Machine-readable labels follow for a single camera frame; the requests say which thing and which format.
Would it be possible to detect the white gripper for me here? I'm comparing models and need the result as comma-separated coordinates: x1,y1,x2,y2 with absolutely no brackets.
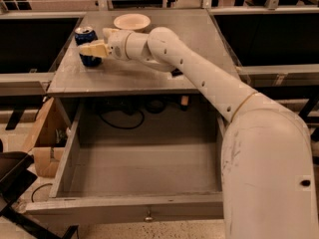
78,28,133,61

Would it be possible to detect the blue pepsi can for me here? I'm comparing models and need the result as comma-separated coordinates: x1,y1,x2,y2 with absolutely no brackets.
73,25,103,68

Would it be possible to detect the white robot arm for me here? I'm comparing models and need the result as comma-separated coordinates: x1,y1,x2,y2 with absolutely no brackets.
79,27,319,239

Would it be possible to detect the grey cabinet with top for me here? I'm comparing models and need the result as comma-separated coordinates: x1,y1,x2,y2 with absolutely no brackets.
46,9,245,127

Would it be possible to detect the open grey top drawer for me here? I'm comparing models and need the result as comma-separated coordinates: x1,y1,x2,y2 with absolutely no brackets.
26,103,223,224

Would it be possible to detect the metal drawer knob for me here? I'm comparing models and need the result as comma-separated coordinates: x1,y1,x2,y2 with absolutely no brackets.
144,210,154,222

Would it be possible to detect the white bowl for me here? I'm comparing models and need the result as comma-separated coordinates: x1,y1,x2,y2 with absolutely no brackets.
114,13,151,32

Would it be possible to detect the dark blue snack packet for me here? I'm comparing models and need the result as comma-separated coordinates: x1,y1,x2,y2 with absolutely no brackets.
170,69,182,77

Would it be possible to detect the cardboard box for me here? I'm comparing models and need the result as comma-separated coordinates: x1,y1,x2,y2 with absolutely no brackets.
22,98,71,178

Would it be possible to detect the black chair at left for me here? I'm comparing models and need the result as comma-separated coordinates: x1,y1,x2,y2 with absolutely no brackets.
0,141,79,239

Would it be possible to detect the black cable behind drawer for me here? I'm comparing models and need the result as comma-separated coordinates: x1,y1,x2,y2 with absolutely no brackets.
98,100,146,130

